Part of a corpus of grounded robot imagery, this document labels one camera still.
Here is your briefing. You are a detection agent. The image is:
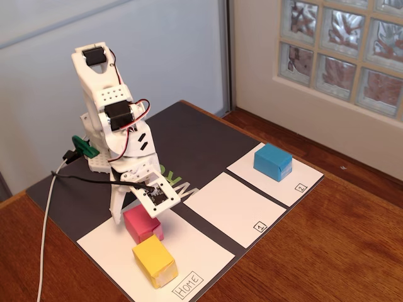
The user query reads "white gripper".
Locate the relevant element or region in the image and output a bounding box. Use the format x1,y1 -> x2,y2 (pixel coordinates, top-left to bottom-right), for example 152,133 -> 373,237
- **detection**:
108,154 -> 160,225

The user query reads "red paper box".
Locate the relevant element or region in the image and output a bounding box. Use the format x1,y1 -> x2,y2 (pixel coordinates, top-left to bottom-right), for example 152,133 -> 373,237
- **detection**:
122,203 -> 164,245

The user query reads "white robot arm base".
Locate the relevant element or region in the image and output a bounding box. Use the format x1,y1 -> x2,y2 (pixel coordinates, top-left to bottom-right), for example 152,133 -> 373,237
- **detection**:
80,111 -> 113,174

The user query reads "yellow paper box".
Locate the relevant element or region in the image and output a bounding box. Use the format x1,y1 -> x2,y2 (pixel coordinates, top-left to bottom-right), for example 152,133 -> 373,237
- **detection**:
131,234 -> 179,289

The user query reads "white paper sheet marked home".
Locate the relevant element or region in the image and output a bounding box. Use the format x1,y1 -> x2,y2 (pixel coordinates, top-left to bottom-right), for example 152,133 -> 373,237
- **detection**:
76,191 -> 236,299

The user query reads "blue paper box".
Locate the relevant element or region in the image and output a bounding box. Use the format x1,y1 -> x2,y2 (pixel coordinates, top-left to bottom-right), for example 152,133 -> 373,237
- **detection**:
253,143 -> 293,182

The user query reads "green clamp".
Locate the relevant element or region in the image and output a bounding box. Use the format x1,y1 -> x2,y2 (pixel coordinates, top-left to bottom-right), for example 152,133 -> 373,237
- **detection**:
71,135 -> 101,158

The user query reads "dark grey mat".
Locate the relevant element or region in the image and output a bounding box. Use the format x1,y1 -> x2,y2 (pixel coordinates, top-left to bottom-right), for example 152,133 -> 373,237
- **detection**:
25,99 -> 325,302

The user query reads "white paper sheet marked 1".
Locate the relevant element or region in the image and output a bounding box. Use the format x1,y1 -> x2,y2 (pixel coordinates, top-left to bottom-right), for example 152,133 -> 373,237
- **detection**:
182,171 -> 287,249

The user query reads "frosted door panel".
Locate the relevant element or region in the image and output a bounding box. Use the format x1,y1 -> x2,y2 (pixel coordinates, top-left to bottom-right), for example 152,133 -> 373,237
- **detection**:
0,0 -> 227,202

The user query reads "white paper sheet marked 2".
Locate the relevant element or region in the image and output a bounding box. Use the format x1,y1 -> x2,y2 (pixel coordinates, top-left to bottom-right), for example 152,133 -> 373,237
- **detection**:
225,142 -> 325,208

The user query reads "glass block window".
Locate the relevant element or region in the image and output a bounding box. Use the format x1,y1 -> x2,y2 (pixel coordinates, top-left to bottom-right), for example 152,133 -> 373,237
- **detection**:
278,0 -> 403,122

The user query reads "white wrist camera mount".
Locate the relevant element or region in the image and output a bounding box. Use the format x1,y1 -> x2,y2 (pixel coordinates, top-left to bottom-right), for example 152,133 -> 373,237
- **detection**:
130,171 -> 183,220

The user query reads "red black servo wire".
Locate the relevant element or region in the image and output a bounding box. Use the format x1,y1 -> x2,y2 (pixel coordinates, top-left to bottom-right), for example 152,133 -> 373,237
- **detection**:
108,50 -> 125,86
108,99 -> 151,164

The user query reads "black camera cable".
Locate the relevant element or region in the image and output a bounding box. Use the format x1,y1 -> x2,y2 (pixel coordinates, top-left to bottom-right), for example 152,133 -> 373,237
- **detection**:
50,149 -> 157,193

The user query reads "white cable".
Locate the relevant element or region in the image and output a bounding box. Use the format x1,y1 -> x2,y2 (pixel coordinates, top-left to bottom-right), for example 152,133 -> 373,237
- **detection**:
36,159 -> 69,302

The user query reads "grey metal door frame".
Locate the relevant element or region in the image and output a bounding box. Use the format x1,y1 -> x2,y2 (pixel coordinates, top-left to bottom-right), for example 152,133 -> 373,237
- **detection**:
217,0 -> 237,117

